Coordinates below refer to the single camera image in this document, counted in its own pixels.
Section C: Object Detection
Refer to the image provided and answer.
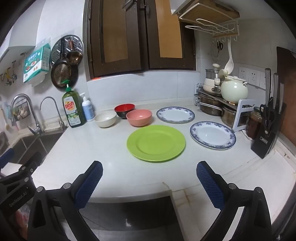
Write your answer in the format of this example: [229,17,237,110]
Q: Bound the large steel kitchen faucet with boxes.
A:
[10,94,44,136]

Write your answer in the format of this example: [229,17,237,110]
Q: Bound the glass jar with brown contents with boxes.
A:
[245,107,263,139]

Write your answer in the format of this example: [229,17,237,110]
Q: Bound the white electric kettle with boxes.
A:
[203,63,223,93]

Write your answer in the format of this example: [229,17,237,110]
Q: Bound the cream ceramic pot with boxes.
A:
[220,75,249,104]

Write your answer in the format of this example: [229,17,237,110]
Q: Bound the white pot shelf rack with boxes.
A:
[194,82,257,132]

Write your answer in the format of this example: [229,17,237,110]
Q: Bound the metal wall hook rail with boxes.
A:
[0,60,18,86]

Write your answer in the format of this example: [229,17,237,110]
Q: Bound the paper towel box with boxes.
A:
[22,43,51,84]

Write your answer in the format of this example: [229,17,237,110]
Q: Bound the thin gooseneck faucet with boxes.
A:
[40,96,67,130]

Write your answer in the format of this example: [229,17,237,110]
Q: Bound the dark round strainer pan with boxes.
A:
[51,54,78,89]

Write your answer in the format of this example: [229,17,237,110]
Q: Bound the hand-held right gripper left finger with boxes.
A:
[22,161,103,241]

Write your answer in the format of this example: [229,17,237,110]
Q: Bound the green plate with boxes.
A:
[126,125,186,163]

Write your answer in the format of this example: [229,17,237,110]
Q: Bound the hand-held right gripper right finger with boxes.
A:
[196,161,275,241]

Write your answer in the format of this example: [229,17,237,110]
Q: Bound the light blue pump bottle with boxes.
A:
[80,93,95,122]

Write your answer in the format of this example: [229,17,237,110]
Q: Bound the black kitchen scissors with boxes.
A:
[259,104,275,128]

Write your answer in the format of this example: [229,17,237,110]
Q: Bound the dark wooden board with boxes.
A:
[276,46,296,137]

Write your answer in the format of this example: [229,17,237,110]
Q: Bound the steel handled knife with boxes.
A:
[279,82,285,113]
[265,68,271,106]
[273,72,279,109]

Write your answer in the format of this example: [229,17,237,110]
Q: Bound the white wire wall rack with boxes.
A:
[185,18,240,43]

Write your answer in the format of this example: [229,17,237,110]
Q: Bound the green dish soap bottle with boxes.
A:
[62,80,86,128]

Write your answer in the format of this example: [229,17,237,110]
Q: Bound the blue floral white plate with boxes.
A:
[190,121,237,150]
[156,107,195,124]

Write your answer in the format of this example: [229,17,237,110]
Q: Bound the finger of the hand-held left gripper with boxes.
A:
[0,152,48,183]
[0,148,15,167]

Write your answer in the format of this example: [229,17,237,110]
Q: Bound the white bowl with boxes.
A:
[94,111,117,128]

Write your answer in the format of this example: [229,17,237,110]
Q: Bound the brown wooden window frame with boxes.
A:
[83,0,197,81]

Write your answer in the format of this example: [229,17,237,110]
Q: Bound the pink bowl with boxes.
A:
[126,109,153,127]

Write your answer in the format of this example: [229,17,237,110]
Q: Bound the black knife block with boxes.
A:
[251,104,287,159]

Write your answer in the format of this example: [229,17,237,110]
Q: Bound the wooden cutting board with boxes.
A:
[171,0,240,24]

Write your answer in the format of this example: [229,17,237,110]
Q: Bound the perforated steel steamer plate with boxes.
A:
[50,35,84,67]

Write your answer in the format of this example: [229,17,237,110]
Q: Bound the steel kitchen sink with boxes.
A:
[0,132,63,167]

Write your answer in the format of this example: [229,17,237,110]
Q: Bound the red and black bowl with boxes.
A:
[114,103,135,119]

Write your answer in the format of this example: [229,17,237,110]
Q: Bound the wire faucet basket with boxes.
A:
[10,103,31,121]

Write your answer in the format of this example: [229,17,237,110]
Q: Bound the white plastic ladle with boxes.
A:
[224,39,234,72]

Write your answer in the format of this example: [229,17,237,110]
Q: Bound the copper ladle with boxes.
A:
[66,40,83,66]

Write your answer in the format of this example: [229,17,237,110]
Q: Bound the steel cooking pot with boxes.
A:
[221,105,248,128]
[198,94,223,117]

